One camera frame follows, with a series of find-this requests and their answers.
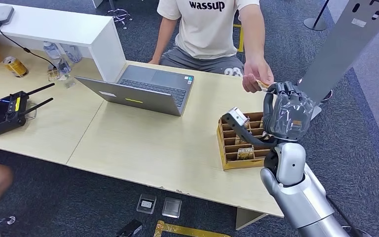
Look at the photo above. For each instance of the white desk shelf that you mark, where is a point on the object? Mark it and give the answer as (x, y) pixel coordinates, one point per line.
(62, 31)

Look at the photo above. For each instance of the black remote controller with antennas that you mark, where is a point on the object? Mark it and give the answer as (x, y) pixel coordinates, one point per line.
(8, 113)

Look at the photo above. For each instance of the autumn tree key card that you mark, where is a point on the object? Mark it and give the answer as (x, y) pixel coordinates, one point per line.
(261, 122)
(238, 140)
(262, 85)

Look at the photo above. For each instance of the stanchion pole with base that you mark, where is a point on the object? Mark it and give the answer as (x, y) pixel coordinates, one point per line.
(315, 23)

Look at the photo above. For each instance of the person's right forearm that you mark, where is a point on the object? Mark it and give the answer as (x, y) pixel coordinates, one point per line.
(165, 39)

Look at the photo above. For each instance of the small printed packet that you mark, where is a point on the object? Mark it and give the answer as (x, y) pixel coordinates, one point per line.
(53, 74)

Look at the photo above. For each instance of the grey open laptop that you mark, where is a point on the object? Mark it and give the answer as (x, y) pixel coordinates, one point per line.
(150, 90)

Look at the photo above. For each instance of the gold drink can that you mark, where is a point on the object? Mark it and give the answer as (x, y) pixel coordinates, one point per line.
(15, 66)

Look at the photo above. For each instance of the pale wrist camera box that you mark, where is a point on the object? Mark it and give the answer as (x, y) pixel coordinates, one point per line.
(239, 116)

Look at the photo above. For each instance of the silver floor socket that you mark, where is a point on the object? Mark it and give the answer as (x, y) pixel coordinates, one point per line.
(146, 203)
(172, 207)

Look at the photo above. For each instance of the wooden slotted card rack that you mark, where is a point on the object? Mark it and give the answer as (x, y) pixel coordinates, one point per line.
(230, 163)

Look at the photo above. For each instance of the person's left hand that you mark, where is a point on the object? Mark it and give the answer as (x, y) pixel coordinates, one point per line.
(256, 73)

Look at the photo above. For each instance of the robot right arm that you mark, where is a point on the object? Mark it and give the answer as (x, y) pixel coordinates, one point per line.
(294, 193)

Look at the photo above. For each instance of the yellow floor tape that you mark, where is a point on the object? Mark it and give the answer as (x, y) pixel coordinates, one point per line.
(183, 230)
(240, 37)

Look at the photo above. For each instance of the person's left forearm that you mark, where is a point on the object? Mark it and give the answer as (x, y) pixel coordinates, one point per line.
(251, 32)

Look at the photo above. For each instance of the person's right hand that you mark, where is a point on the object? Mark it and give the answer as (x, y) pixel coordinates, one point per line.
(154, 61)

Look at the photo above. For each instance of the pale table leg panel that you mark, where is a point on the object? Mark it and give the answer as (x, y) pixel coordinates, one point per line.
(246, 218)

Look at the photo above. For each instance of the person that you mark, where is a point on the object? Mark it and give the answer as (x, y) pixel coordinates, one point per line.
(206, 29)

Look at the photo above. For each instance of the clear plastic hand cover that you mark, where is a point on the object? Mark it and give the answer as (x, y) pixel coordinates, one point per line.
(291, 113)

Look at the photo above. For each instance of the autumn HOTEL print card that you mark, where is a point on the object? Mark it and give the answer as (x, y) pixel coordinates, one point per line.
(245, 153)

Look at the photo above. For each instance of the black floor box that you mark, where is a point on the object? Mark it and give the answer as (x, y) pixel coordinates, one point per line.
(130, 228)

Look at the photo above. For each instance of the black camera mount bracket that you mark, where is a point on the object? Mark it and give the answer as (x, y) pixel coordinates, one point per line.
(246, 135)

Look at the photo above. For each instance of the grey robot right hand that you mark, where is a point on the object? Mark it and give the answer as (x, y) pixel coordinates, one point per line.
(289, 114)

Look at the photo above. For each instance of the grey metal stand plate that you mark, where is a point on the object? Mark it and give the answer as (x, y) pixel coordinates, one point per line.
(340, 49)

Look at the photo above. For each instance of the clear plastic bottle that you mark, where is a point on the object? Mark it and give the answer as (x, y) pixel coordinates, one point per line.
(57, 57)
(73, 52)

